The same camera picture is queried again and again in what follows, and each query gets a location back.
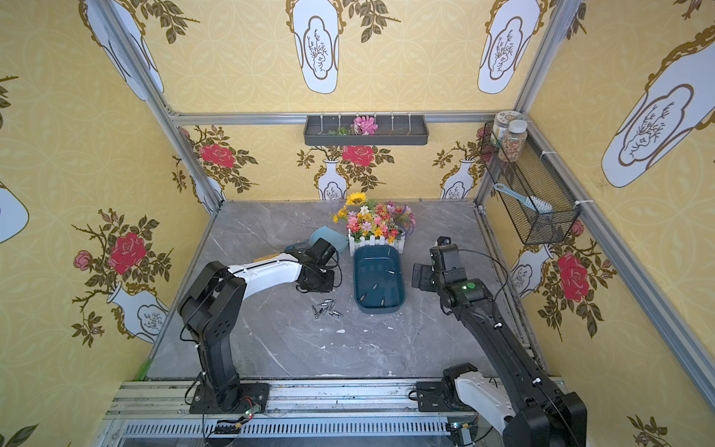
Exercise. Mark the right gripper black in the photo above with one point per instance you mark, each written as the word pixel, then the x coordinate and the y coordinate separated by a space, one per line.
pixel 424 277

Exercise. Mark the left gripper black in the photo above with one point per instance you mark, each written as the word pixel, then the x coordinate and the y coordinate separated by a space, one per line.
pixel 316 281

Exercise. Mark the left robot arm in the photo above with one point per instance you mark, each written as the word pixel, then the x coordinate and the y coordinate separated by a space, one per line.
pixel 210 311

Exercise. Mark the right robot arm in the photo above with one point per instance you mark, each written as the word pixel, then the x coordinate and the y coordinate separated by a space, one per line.
pixel 528 408

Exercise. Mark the dark teal storage box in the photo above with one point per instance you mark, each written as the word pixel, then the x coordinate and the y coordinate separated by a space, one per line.
pixel 370 267

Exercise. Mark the light blue plastic scoop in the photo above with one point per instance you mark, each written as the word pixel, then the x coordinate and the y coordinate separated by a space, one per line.
pixel 338 240

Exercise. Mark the white picket flower planter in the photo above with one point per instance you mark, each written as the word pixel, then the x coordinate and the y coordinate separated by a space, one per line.
pixel 375 223

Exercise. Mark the light blue brush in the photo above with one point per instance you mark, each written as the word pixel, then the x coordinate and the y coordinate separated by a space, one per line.
pixel 531 202

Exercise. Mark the pink flower on shelf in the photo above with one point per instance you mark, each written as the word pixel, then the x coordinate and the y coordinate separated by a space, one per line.
pixel 364 125

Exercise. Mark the clear jar beige lid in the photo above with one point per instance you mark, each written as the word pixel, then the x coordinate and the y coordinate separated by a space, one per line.
pixel 513 140

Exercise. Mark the clear jar white lid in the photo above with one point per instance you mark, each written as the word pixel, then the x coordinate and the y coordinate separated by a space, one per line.
pixel 501 123

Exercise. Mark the yellow handled blue garden fork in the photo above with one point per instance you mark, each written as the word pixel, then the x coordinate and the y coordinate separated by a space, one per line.
pixel 296 250

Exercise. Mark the black wire mesh basket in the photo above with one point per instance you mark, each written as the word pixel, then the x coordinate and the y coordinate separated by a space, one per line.
pixel 530 175

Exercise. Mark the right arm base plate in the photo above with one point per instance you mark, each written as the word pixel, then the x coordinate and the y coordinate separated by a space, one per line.
pixel 436 397

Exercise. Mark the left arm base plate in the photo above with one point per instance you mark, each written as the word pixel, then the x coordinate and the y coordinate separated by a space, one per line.
pixel 245 398

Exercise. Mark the dark grey wall shelf tray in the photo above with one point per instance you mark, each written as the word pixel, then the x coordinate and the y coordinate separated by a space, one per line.
pixel 394 129

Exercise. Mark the aluminium corner frame post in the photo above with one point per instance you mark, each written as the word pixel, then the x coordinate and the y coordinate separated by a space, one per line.
pixel 116 30

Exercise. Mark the aluminium front rail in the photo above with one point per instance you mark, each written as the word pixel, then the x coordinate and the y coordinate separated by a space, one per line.
pixel 333 407

